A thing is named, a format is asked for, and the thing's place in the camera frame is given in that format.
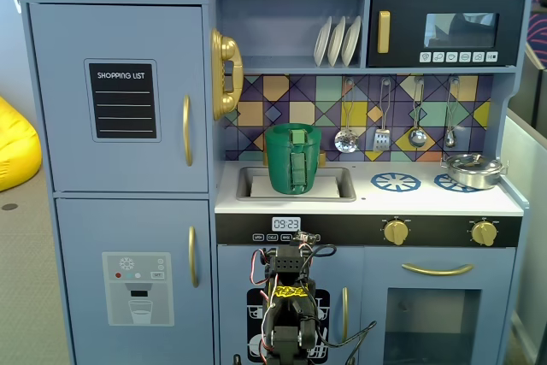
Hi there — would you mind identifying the blue shopping list cabinet door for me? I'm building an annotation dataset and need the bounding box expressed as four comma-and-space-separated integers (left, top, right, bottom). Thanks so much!
28, 3, 209, 193

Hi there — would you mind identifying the blue dishwasher door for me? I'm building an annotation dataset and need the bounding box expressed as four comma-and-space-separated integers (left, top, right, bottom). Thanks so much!
217, 244, 365, 365

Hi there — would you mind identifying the blue oven door with window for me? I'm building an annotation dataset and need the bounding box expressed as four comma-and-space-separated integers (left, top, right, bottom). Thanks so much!
363, 246, 517, 365

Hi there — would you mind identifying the blue water dispenser fridge door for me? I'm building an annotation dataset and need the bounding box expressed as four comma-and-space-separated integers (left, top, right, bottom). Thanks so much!
55, 197, 214, 365

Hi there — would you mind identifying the black microwave door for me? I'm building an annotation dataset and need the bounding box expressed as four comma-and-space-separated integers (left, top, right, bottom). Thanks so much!
368, 0, 525, 68

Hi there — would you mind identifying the green plastic cup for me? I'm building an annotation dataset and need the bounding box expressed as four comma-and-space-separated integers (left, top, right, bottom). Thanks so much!
263, 122, 322, 194

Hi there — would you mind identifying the blue wooden play kitchen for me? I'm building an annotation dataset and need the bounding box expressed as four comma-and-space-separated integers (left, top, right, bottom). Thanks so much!
19, 0, 534, 365

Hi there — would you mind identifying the digital clock display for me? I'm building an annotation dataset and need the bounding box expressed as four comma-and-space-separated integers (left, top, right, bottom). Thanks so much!
271, 216, 302, 232

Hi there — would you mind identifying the metal slotted skimmer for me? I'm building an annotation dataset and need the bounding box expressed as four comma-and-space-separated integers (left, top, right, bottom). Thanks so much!
334, 78, 359, 154

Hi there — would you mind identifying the grey toy sink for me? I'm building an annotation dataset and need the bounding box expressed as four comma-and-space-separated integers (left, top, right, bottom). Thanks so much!
235, 166, 357, 203

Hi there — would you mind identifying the small circuit board module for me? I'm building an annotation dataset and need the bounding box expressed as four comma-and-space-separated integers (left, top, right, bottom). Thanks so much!
290, 231, 321, 248

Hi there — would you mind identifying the gold toy telephone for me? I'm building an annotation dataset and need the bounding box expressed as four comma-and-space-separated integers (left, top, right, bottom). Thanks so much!
209, 27, 244, 121

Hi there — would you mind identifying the metal slotted spatula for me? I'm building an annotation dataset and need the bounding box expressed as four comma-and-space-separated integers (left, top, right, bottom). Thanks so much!
373, 78, 391, 153

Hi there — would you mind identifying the white toy plate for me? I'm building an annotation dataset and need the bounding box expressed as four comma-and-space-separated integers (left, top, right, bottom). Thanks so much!
327, 15, 347, 68
341, 15, 362, 68
314, 15, 333, 68

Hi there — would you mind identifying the gold stove knob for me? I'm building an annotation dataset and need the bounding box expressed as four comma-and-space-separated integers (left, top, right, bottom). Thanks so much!
383, 219, 409, 246
471, 220, 498, 247

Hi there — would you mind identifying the metal ladle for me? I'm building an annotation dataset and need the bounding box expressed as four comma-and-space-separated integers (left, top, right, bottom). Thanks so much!
408, 77, 428, 148

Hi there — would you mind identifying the metal spoon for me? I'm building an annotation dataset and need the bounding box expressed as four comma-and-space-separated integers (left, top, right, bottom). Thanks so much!
443, 77, 461, 148

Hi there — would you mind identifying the steel pot with lid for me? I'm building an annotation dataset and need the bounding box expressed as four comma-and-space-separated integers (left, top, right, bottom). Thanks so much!
440, 152, 510, 191

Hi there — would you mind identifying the grey partition panel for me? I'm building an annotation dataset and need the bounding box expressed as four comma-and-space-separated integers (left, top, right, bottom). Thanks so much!
499, 107, 547, 365

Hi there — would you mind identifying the yellow bean bag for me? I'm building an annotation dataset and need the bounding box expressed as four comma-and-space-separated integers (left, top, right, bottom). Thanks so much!
0, 96, 43, 193

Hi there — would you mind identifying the long gold cabinet door handle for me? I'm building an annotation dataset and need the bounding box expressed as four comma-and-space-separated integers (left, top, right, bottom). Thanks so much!
182, 94, 194, 168

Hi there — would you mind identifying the white and red cable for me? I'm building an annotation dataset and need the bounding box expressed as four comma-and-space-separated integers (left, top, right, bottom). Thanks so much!
249, 248, 277, 362

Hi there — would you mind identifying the gold fridge door handle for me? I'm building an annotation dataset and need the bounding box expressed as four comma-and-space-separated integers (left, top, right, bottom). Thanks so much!
188, 226, 200, 288

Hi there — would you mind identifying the gold microwave handle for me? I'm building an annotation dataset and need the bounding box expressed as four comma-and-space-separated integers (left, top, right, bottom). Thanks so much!
377, 10, 391, 54

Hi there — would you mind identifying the gold dishwasher door handle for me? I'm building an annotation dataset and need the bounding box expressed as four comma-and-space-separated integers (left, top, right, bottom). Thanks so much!
341, 286, 350, 343

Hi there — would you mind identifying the black cable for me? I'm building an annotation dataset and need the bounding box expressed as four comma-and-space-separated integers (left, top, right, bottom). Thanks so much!
298, 243, 379, 365

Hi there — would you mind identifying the gold oven door handle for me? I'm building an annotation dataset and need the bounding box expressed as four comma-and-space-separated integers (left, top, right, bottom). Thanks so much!
401, 262, 474, 276

